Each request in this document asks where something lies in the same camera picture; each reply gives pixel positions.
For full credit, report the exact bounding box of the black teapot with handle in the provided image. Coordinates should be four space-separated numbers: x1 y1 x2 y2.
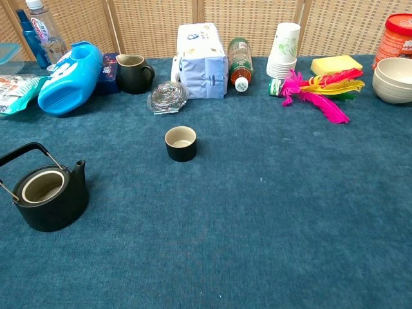
0 142 90 233

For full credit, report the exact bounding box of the black cup beige inside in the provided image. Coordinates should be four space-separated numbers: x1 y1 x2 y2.
164 126 198 163

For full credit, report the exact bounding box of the steel wool scourer in wrap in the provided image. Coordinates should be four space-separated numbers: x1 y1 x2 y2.
147 80 190 115

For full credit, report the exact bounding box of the white tissue pack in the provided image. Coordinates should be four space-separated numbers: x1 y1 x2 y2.
170 23 229 100

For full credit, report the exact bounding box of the green tea plastic bottle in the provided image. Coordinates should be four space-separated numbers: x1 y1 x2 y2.
227 37 254 93

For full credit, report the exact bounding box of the black ceramic pitcher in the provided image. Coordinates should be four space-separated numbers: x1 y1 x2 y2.
115 53 156 95

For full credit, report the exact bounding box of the stack of white paper cups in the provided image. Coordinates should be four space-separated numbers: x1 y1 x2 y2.
266 22 301 80

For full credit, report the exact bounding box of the dark blue printed box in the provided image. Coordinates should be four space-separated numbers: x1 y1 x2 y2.
94 52 120 95

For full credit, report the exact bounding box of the colourful feather shuttlecock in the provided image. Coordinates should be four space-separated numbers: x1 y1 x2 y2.
268 68 366 124

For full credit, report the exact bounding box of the woven rattan folding screen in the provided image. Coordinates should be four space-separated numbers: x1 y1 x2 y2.
0 0 412 62

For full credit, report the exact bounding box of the blue detergent jug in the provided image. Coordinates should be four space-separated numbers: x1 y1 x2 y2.
37 41 104 117

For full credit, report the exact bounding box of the yellow sponge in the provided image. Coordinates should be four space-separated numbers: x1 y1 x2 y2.
310 55 364 77

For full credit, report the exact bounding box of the green white snack bag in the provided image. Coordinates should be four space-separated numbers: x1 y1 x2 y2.
0 73 48 117

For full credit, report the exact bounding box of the stack of beige bowls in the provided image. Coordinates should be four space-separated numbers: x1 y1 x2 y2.
372 57 412 104

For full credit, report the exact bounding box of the clear plastic water bottle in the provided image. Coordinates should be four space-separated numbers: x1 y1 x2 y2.
24 0 68 71

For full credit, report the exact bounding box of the dark blue bottle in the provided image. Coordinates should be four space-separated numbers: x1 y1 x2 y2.
15 8 52 70

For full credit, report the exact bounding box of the clear plastic food container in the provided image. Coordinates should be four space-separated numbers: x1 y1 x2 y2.
0 42 25 76

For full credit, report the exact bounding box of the orange canister red lid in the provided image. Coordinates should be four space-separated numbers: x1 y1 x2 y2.
371 13 412 70

